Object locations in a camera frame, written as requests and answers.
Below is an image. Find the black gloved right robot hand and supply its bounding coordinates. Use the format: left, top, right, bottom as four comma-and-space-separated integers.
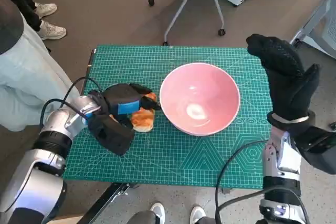
246, 34, 321, 123

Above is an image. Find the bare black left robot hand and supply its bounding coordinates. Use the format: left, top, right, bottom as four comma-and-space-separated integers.
101, 82, 162, 127

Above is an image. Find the long toy bread loaf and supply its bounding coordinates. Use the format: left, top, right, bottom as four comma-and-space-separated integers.
131, 92, 158, 132

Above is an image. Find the pink bowl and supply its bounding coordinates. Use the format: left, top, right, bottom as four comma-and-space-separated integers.
159, 62, 241, 137

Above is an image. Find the grey mesh chair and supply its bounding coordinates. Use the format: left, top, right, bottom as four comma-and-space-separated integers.
290, 0, 336, 59

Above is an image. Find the green cutting mat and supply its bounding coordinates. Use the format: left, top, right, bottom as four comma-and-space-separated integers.
64, 45, 272, 189

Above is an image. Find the person in light clothing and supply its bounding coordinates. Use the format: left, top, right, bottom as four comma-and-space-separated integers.
0, 0, 81, 133

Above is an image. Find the white shoe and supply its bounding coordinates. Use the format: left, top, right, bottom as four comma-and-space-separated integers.
150, 202, 166, 224
189, 205, 207, 224

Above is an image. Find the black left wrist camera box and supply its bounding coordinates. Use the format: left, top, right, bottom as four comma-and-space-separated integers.
87, 113, 136, 156

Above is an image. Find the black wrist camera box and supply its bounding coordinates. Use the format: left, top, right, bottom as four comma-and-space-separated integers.
288, 125, 336, 175
87, 113, 136, 156

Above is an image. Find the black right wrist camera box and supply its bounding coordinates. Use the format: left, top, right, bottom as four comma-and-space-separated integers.
288, 125, 336, 175

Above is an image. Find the black metal table rail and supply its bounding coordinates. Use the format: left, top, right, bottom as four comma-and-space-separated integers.
78, 183, 140, 224

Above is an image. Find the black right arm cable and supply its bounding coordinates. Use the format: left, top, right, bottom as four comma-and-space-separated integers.
214, 140, 308, 224

